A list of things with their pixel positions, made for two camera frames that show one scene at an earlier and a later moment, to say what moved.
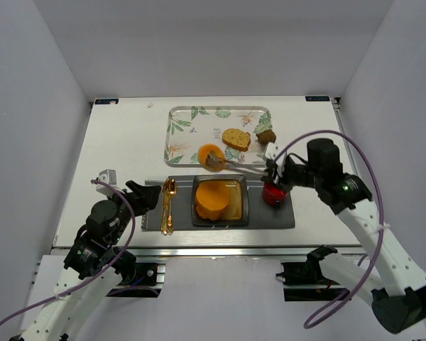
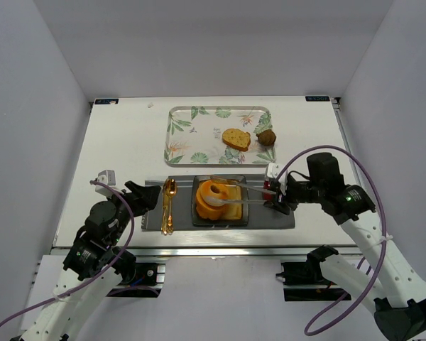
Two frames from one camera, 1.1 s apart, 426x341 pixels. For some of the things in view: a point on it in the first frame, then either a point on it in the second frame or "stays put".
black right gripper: x=274 y=173 to x=284 y=198
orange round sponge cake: x=211 y=199 stays put
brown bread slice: x=237 y=138 stays put
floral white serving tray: x=187 y=128 stays put
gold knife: x=165 y=212 stays put
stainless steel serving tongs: x=217 y=163 to x=214 y=202
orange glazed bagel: x=211 y=157 to x=214 y=189
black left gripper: x=134 y=197 stays put
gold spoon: x=170 y=190 stays put
